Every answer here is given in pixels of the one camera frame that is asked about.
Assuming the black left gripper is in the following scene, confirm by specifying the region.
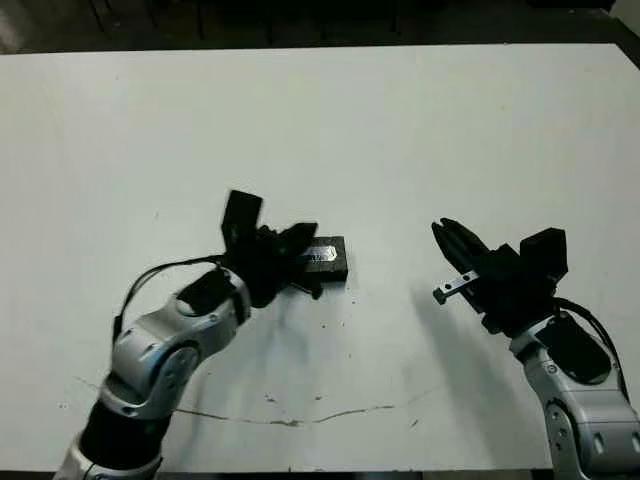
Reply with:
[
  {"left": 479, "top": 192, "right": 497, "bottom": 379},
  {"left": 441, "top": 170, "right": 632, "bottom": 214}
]
[{"left": 219, "top": 222, "right": 324, "bottom": 309}]

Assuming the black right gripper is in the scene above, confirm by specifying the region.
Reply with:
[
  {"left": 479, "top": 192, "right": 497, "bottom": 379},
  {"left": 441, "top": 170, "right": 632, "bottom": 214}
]
[{"left": 431, "top": 218, "right": 557, "bottom": 337}]

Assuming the black box lid silver print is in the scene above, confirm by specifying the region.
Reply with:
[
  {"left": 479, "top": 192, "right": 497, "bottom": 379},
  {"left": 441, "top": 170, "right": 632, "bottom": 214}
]
[{"left": 299, "top": 233, "right": 351, "bottom": 276}]

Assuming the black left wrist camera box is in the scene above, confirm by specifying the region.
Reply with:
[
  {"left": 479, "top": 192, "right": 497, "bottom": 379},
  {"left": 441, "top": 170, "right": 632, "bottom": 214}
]
[{"left": 221, "top": 189, "right": 265, "bottom": 251}]

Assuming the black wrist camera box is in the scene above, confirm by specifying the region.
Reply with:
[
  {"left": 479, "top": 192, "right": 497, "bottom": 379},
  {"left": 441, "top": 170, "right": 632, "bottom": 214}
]
[
  {"left": 221, "top": 189, "right": 265, "bottom": 251},
  {"left": 519, "top": 227, "right": 570, "bottom": 287}
]

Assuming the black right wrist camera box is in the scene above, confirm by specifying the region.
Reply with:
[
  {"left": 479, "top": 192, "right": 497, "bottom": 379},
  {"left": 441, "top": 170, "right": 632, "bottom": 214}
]
[{"left": 519, "top": 227, "right": 570, "bottom": 287}]

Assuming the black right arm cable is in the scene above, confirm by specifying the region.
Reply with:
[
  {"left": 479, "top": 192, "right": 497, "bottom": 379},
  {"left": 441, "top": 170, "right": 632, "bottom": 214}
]
[{"left": 552, "top": 297, "right": 632, "bottom": 401}]

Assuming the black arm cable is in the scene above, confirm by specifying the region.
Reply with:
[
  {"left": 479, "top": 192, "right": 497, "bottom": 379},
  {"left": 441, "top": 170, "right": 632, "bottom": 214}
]
[
  {"left": 113, "top": 255, "right": 226, "bottom": 341},
  {"left": 552, "top": 297, "right": 632, "bottom": 401}
]

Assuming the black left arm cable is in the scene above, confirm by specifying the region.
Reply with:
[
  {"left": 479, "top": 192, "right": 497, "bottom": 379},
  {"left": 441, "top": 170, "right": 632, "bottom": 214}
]
[{"left": 113, "top": 255, "right": 226, "bottom": 341}]

